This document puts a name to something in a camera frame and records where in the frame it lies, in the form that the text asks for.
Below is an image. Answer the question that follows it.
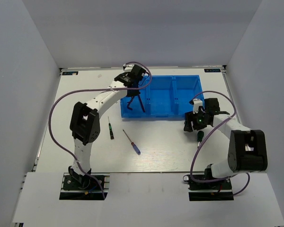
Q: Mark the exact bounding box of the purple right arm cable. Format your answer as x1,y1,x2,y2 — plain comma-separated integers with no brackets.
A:
189,91,250,196

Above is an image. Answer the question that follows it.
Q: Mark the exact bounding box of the green stubby screwdriver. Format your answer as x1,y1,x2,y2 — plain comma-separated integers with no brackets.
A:
197,131,204,147

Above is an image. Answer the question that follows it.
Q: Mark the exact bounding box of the small brown hex key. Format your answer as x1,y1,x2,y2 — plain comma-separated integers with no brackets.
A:
127,96,134,111

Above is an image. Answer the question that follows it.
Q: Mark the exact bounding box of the right corner label sticker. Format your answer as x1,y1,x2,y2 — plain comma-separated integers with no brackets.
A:
204,69,221,73

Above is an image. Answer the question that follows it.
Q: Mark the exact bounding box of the red blue handled screwdriver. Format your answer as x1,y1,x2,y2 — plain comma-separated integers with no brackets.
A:
123,130,141,155

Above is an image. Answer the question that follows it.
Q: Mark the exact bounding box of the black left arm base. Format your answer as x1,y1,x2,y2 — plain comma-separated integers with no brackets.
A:
59,174,110,201

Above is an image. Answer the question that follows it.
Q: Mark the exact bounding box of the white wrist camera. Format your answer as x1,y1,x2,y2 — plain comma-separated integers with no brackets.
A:
123,64,134,72
189,98,203,114

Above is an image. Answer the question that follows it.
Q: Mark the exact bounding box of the blue three-compartment plastic bin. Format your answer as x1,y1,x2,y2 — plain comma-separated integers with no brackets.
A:
120,75,203,119

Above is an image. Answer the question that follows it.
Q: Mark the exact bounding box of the large brown hex key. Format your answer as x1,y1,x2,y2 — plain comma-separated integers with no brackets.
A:
138,94,146,113

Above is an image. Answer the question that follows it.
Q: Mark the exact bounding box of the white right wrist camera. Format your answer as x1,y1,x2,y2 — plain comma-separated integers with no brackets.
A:
189,98,203,114

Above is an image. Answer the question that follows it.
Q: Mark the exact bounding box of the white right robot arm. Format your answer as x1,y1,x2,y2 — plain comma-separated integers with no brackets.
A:
184,98,268,189

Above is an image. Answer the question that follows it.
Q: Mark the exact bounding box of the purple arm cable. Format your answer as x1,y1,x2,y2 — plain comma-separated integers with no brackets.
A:
49,61,153,199
189,91,250,196

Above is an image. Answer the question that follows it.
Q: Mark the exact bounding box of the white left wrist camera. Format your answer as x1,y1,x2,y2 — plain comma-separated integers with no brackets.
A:
123,64,134,72

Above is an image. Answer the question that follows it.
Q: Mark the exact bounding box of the black green precision screwdriver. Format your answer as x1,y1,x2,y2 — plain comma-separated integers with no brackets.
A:
107,117,114,140

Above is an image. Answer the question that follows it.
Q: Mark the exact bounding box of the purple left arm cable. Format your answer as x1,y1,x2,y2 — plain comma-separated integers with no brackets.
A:
49,61,153,199

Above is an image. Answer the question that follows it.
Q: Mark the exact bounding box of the corner label sticker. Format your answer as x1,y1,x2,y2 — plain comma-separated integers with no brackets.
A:
204,69,221,73
62,71,79,76

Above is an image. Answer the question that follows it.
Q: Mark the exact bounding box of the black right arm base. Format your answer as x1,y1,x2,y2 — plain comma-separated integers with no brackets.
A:
183,175,234,201

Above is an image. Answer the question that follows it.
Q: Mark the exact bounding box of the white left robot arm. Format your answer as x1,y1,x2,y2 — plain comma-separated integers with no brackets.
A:
69,64,148,189

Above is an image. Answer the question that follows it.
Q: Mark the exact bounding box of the left corner label sticker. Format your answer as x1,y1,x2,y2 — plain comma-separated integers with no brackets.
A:
62,71,79,76

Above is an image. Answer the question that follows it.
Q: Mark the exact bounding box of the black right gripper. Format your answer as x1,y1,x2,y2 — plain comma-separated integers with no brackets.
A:
184,108,209,132

